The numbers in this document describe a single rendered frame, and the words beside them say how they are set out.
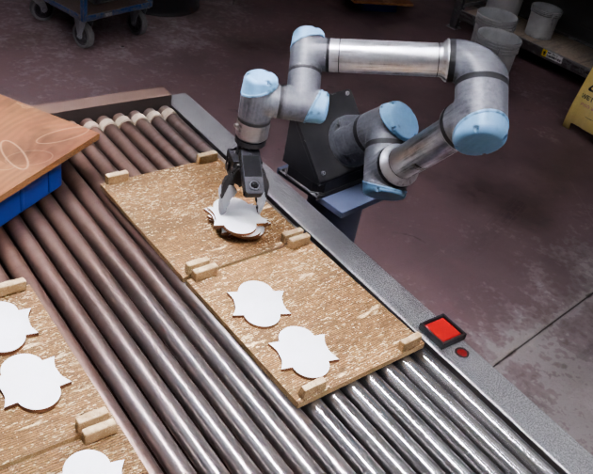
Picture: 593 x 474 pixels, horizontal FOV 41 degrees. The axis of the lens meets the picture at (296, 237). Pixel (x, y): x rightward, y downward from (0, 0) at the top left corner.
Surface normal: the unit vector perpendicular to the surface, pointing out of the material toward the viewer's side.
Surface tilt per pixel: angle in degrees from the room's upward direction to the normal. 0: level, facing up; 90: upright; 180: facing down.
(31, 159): 0
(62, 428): 0
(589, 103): 78
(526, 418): 0
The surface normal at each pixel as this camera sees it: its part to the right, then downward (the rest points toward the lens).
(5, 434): 0.16, -0.80
